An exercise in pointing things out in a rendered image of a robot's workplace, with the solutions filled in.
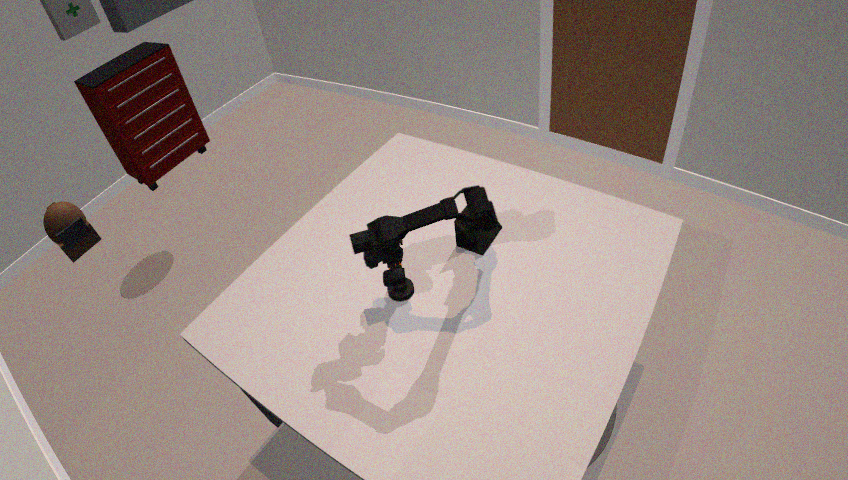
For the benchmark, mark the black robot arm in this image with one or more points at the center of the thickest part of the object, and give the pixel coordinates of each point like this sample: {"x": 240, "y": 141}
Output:
{"x": 385, "y": 232}

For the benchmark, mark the dark grey round pedestal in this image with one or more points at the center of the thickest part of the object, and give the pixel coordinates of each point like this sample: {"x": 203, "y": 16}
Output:
{"x": 401, "y": 293}

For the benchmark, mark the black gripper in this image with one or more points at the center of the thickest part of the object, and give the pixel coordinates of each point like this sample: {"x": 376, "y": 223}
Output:
{"x": 396, "y": 274}

